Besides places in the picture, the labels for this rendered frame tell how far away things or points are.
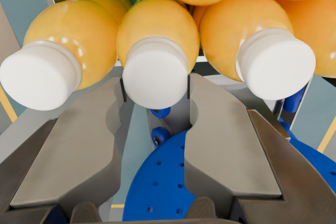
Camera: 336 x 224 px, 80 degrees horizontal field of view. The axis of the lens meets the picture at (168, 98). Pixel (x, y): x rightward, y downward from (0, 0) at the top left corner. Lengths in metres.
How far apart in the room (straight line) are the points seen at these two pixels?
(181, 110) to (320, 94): 1.53
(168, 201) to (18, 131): 0.59
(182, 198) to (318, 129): 1.84
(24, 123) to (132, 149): 1.16
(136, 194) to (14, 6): 1.34
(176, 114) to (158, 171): 0.12
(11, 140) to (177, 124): 0.52
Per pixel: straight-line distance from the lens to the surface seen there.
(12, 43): 0.26
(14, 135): 0.76
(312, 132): 2.04
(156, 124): 0.38
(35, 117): 0.80
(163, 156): 0.30
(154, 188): 0.27
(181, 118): 0.37
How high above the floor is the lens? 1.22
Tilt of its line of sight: 57 degrees down
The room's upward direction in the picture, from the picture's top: 179 degrees clockwise
